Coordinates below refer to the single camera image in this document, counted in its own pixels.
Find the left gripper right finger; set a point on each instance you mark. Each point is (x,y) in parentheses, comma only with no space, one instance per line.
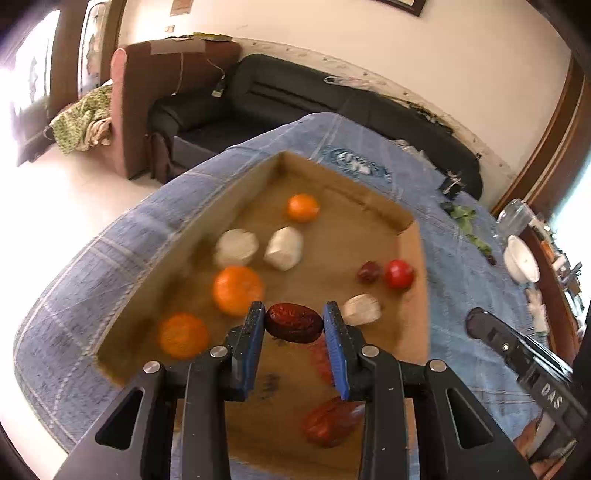
(457,438)

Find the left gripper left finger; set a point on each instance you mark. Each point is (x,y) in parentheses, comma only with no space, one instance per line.
(132,438)

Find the small orange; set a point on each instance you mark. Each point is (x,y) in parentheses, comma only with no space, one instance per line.
(182,336)

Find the large red jujube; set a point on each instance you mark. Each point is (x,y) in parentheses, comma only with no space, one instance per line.
(332,422)

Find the red cherry tomato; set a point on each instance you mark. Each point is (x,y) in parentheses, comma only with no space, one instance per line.
(399,275)

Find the large orange mandarin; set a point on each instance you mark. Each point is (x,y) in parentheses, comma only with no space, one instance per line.
(235,288)

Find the dark red jujube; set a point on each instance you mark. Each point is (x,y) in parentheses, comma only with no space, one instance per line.
(369,272)
(293,323)

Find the small orange mandarin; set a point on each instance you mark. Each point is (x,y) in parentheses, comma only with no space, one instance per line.
(303,208)

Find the person right hand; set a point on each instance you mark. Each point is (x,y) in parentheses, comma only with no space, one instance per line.
(531,439)

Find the brown wooden cabinet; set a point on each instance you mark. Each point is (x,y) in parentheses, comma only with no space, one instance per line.
(561,294)

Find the white work glove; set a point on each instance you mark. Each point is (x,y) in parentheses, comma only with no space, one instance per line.
(537,309)

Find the white paper bowl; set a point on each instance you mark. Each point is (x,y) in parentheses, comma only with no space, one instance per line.
(520,261)

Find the blue plaid tablecloth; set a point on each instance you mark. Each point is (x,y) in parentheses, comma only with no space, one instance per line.
(54,346)

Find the clear glass jar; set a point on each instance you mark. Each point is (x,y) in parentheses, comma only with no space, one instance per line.
(514,218)

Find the green leafy vegetable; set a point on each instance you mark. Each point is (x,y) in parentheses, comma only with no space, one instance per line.
(464,217)

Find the black small device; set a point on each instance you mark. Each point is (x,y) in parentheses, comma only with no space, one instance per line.
(451,186)

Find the brown cardboard box tray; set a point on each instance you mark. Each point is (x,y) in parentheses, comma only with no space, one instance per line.
(356,225)

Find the green patterned cloth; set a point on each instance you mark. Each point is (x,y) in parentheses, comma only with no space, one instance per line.
(86,123)

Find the black leather sofa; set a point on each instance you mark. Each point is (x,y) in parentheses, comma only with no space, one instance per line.
(262,93)

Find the framed wall picture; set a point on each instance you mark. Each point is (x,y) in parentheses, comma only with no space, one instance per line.
(413,7)

